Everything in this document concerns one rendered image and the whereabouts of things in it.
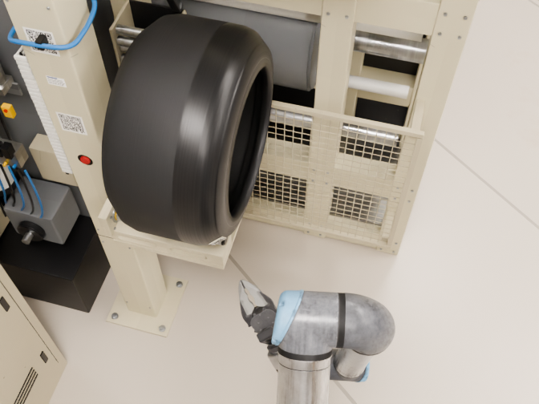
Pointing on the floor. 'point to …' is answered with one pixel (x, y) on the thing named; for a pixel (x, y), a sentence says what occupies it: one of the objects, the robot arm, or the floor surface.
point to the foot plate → (168, 311)
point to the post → (93, 68)
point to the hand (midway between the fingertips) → (243, 284)
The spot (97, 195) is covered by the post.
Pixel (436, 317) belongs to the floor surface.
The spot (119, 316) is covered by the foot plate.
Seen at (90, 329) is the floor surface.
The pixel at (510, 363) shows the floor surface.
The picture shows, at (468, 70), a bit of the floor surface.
